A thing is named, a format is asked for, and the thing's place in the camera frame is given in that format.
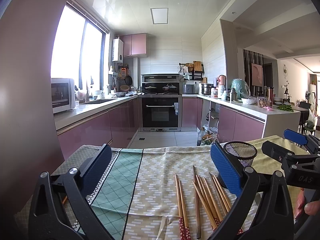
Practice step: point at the wall spice rack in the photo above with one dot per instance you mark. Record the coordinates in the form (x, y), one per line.
(192, 70)

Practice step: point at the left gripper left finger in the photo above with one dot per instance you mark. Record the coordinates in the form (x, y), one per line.
(48, 218)

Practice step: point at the pink upper cabinet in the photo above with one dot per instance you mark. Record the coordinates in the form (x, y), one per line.
(135, 45)

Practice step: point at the plastic bag on floor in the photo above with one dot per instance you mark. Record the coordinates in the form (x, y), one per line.
(206, 136)

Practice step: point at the window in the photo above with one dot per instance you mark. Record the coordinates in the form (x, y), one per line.
(80, 50)

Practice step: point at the black built-in oven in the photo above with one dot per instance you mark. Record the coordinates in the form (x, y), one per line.
(160, 113)

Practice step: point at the ceiling light panel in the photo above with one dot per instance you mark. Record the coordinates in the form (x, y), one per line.
(159, 15)

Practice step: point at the pink lower cabinets left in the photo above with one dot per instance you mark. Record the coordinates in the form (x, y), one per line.
(116, 125)

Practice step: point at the yellow cloth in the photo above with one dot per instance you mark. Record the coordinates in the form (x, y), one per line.
(265, 164)

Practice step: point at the black range hood stove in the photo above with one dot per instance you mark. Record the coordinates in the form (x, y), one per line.
(161, 84)

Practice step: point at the white water heater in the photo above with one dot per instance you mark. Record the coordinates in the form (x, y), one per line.
(117, 50)

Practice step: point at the steel stock pot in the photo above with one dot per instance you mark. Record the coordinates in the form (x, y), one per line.
(206, 88)

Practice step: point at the patterned beige green tablecloth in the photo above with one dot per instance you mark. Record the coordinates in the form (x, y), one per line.
(136, 196)

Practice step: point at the white microwave oven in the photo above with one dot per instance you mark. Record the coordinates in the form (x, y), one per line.
(63, 94)

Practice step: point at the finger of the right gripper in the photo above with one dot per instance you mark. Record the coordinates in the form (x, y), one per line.
(275, 151)
(295, 137)

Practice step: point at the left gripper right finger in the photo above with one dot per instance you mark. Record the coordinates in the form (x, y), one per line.
(274, 216)

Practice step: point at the right hand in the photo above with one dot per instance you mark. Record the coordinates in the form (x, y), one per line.
(311, 208)

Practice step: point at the wooden chopstick red end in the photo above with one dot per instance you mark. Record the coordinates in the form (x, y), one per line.
(180, 212)

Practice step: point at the black mesh utensil cup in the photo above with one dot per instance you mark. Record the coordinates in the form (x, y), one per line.
(240, 156)

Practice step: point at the teal bag on counter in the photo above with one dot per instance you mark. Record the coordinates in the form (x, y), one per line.
(241, 88)

